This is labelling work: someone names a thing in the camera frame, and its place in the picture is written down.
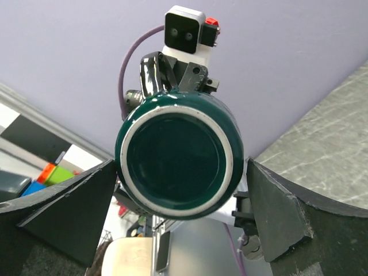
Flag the dark green mug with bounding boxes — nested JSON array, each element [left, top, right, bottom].
[[115, 52, 244, 220]]

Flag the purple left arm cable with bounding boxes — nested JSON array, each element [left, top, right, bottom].
[[119, 24, 166, 121]]

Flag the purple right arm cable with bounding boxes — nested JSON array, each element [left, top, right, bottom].
[[223, 223, 248, 276]]

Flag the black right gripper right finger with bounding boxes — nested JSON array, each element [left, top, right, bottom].
[[247, 159, 367, 275]]

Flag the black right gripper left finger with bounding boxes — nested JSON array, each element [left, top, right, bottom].
[[1, 160, 116, 275]]

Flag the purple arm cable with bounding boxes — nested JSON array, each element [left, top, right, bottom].
[[119, 24, 166, 121], [223, 223, 248, 276]]

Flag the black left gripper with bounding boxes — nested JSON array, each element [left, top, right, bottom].
[[165, 55, 220, 94]]

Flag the white chair back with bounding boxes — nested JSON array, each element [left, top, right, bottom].
[[101, 237, 152, 276]]

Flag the colourful storage bins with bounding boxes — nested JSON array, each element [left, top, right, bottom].
[[21, 163, 75, 197]]

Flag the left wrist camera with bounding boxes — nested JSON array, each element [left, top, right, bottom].
[[162, 5, 220, 67]]

